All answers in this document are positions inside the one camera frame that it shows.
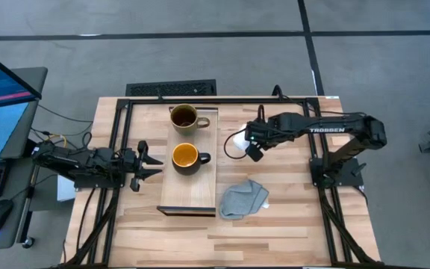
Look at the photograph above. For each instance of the olive brown mug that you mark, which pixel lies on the olive brown mug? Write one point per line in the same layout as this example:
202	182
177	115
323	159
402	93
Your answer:
183	117

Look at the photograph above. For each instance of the black desk caster wheel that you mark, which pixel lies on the black desk caster wheel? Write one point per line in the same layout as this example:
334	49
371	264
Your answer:
28	243

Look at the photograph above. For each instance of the black mug with yellow inside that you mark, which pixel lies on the black mug with yellow inside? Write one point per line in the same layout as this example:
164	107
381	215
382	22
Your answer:
186	156

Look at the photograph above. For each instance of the white box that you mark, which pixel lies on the white box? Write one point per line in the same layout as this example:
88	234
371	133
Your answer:
65	190

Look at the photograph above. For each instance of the grey side desk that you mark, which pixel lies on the grey side desk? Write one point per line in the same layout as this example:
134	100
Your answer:
17	187

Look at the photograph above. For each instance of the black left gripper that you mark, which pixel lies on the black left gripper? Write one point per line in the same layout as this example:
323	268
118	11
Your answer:
133	162

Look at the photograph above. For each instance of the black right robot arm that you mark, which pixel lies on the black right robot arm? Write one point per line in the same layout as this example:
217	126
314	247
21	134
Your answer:
349	125

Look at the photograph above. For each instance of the grey cloth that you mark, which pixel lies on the grey cloth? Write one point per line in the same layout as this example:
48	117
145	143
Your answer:
241	200

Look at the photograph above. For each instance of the black floor vent grille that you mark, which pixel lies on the black floor vent grille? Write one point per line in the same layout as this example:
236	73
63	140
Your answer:
170	89

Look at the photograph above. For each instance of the wooden shelf with metal ends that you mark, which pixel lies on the wooden shelf with metal ends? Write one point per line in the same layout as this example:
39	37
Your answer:
190	190

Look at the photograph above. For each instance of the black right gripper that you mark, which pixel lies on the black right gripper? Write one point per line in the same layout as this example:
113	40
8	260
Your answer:
261	132

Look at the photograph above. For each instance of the white mug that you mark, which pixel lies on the white mug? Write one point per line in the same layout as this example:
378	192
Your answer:
241	142

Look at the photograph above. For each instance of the black aluminium table frame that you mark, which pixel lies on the black aluminium table frame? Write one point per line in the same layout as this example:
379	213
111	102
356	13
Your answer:
215	101

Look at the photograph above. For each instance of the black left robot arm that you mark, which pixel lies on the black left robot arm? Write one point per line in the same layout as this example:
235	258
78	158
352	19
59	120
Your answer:
80	162

